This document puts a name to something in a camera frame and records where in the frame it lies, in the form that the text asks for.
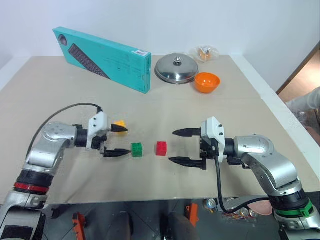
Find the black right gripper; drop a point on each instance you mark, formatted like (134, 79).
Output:
(208, 148)

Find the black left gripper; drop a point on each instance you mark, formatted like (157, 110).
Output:
(96, 143)

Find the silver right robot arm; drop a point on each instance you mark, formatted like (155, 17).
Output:
(262, 150)

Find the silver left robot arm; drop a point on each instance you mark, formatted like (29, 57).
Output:
(42, 152)

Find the yellow toy brick cube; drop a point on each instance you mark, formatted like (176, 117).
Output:
(121, 122)

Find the green toy brick cube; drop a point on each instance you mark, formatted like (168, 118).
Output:
(137, 150)

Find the red toy brick cube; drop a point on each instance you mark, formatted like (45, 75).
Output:
(161, 148)

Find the orange plastic bowl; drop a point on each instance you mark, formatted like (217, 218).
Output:
(207, 83)

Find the orange clamp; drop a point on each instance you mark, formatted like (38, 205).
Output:
(192, 213)
(78, 223)

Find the stainless steel pot lid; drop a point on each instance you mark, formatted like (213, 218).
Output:
(176, 71)

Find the teal keyboard box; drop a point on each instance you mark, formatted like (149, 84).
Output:
(112, 61)

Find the pink round object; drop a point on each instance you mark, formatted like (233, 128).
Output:
(261, 207)

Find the clear plastic snack bag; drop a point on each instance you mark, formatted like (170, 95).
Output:
(205, 53)

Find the person in white clothing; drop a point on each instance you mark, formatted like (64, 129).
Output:
(305, 100)

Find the brown wooden door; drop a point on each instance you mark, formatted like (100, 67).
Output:
(303, 67)

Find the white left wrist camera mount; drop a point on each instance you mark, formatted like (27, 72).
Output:
(98, 123)

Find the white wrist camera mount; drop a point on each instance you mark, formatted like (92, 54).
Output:
(98, 123)
(214, 130)

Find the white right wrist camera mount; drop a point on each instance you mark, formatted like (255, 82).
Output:
(214, 130)

